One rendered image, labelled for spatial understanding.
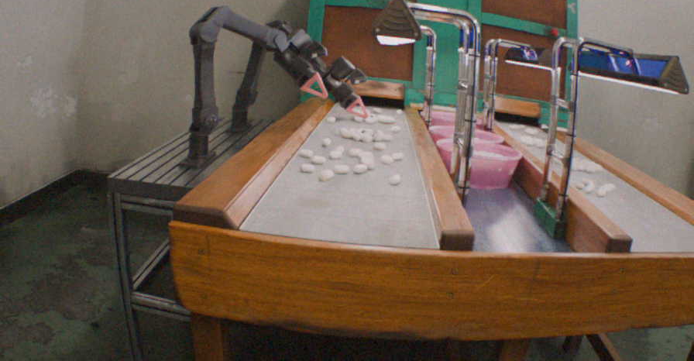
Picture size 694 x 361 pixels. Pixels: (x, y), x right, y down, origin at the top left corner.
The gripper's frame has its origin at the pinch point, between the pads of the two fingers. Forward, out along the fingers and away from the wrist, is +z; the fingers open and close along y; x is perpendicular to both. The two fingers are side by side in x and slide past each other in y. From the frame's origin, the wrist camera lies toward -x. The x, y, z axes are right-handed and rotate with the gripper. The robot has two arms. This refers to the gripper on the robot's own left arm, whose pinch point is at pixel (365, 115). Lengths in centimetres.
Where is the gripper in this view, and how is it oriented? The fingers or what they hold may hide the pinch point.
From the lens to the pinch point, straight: 212.0
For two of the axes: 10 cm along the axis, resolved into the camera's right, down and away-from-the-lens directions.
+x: -7.0, 6.9, 1.8
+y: 0.5, -2.0, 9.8
